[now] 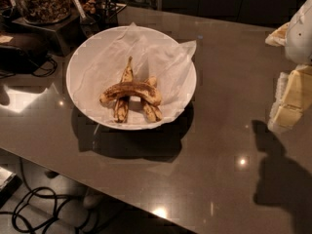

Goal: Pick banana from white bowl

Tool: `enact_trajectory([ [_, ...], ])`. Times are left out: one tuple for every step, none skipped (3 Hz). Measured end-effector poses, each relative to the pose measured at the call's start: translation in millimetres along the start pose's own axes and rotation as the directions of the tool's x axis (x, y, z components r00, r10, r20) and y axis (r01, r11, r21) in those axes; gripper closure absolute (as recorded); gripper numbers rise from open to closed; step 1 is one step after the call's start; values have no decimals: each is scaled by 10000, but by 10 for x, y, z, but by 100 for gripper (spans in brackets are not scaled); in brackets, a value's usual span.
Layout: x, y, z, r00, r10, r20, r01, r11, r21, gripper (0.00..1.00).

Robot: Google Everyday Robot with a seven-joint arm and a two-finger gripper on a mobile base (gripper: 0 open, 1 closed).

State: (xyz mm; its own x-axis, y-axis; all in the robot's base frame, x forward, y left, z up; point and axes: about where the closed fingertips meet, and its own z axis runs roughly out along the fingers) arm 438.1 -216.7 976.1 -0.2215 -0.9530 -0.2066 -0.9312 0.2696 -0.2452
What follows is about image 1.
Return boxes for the black device on table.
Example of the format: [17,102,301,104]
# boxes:
[0,32,48,74]

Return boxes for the black wire rack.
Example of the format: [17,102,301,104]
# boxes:
[102,0,126,27]

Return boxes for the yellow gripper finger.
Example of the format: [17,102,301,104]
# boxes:
[265,22,289,47]

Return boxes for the black cable on table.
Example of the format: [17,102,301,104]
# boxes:
[0,55,59,80]

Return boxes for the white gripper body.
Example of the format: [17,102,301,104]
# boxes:
[285,0,312,65]

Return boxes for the glass jar of nuts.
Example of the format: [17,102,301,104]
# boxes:
[15,0,71,25]

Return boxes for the black stand under jars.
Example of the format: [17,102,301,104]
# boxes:
[12,9,86,57]

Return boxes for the white bowl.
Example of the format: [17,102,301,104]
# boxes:
[65,25,198,131]

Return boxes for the black cables on floor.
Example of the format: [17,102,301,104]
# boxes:
[0,157,108,234]

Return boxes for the white paper liner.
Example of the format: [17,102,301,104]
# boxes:
[73,21,198,126]

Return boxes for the grey box on floor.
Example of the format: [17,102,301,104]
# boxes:
[0,167,22,208]

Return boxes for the spotted banana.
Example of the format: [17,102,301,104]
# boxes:
[99,82,162,106]
[114,57,134,123]
[140,77,163,123]

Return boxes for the metal scoop with label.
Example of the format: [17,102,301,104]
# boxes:
[72,0,98,38]

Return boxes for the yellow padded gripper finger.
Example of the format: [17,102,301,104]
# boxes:
[267,64,312,133]

